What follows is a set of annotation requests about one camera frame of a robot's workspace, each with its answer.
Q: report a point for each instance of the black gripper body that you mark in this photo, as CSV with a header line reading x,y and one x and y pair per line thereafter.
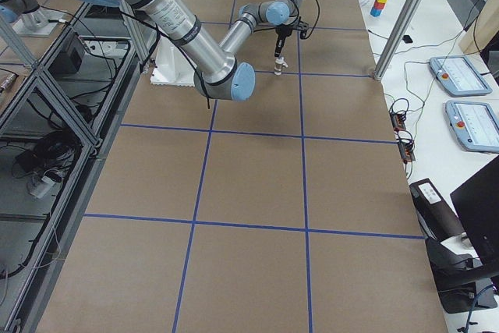
x,y
280,36

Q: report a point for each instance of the white PPR valve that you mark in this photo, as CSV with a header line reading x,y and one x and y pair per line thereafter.
x,y
280,65

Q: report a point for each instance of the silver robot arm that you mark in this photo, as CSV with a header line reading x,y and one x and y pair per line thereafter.
x,y
218,73

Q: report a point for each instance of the blue block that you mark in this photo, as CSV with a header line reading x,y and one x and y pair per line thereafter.
x,y
375,12

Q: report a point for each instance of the red block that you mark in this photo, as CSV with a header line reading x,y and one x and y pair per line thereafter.
x,y
378,5

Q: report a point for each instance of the small black box device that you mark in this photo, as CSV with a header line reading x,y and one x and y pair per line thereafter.
x,y
407,39

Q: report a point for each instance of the upper blue teach pendant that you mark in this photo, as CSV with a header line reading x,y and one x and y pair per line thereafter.
x,y
458,76

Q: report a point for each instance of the blue teach pendant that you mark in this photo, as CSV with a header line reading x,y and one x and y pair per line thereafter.
x,y
458,76
474,124

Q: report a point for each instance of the brown paper table cover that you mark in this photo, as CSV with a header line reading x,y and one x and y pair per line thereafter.
x,y
288,212

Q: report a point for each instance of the lower blue teach pendant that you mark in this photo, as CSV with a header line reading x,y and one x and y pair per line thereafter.
x,y
474,124

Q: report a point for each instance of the black monitor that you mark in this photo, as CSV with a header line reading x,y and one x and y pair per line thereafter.
x,y
476,204

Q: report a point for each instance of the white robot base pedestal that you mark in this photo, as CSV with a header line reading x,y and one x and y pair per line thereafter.
x,y
171,68

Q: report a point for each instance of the aluminium frame post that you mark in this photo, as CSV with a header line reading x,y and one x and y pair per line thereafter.
x,y
402,23

